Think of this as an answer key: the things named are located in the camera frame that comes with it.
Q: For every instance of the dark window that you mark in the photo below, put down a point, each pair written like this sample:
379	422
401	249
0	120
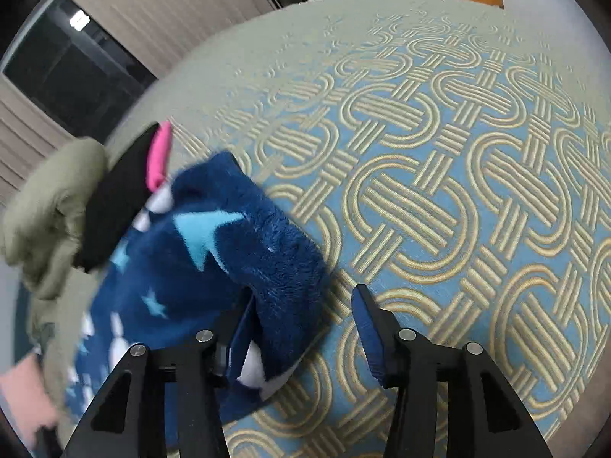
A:
71	71

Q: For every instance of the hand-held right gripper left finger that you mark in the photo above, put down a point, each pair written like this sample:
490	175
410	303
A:
237	343

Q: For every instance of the patterned tan blue bedspread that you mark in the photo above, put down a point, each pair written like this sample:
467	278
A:
429	152

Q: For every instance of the beige curtain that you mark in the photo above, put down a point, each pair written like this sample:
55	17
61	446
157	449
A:
167	4
24	143

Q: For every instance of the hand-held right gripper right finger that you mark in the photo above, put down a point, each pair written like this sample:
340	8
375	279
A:
370	336

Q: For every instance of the black cloth with pink trim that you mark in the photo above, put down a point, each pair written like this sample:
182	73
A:
114	210

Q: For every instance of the blue fleece star pants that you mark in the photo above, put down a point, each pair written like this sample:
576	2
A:
215	272

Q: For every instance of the olive folded comforter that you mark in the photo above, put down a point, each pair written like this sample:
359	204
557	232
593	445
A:
43	200

